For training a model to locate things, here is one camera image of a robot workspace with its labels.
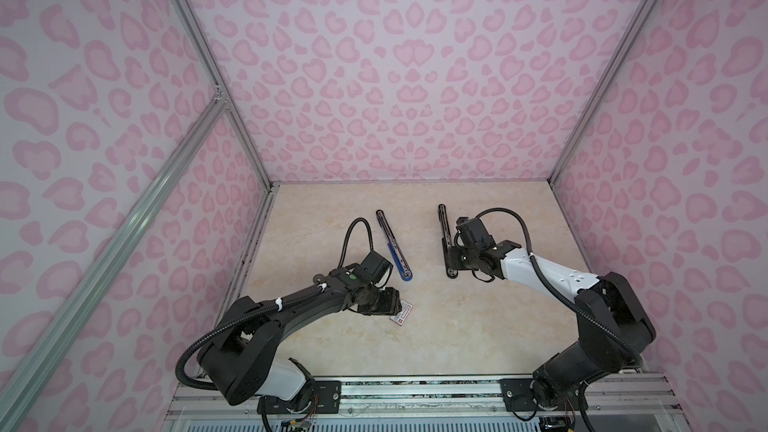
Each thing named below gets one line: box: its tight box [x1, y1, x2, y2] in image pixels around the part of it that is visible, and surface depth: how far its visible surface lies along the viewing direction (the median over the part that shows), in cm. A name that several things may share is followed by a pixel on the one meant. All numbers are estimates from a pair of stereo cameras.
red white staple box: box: [390, 299, 413, 326], surface depth 87 cm
